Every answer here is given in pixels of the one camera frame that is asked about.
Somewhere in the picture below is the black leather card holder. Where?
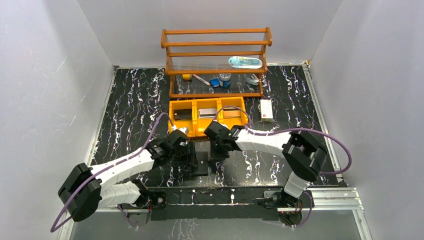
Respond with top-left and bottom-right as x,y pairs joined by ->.
183,151 -> 209,178

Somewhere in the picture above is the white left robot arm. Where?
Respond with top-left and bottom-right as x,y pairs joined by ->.
58,127 -> 189,222

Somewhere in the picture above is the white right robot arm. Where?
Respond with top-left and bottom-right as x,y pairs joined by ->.
204,121 -> 328,207

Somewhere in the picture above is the gold cards stack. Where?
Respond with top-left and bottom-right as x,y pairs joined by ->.
222,107 -> 242,119

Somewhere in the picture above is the silver cards stack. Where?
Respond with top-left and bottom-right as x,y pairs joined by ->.
198,108 -> 217,119

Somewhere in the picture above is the black cards stack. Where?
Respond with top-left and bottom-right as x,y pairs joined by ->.
173,108 -> 192,121

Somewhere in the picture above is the left yellow plastic bin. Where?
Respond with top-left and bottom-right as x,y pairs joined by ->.
169,100 -> 197,138

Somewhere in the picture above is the right yellow plastic bin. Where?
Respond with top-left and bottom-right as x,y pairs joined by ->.
217,96 -> 249,129

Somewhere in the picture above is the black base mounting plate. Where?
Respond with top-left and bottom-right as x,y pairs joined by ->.
117,186 -> 304,222

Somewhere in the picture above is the white small box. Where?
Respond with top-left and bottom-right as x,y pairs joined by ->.
259,99 -> 274,122

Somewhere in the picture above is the round tape tin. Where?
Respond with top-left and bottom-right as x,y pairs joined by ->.
218,73 -> 232,88

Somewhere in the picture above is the red white marker pen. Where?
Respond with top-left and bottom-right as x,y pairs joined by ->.
192,74 -> 211,87

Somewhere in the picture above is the grey stapler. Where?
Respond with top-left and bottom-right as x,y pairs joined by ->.
245,73 -> 260,86

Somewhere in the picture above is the small yellow object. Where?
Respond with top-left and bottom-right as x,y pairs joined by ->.
181,74 -> 192,81

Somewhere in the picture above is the orange wooden shelf rack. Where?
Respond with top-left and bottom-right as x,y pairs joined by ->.
160,26 -> 273,99

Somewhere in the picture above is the blue blister pack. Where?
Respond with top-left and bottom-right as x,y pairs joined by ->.
228,56 -> 263,69

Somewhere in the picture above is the aluminium frame rail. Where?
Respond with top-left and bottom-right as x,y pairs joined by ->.
58,186 -> 372,240

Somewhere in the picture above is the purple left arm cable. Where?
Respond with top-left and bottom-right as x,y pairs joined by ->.
50,112 -> 176,233

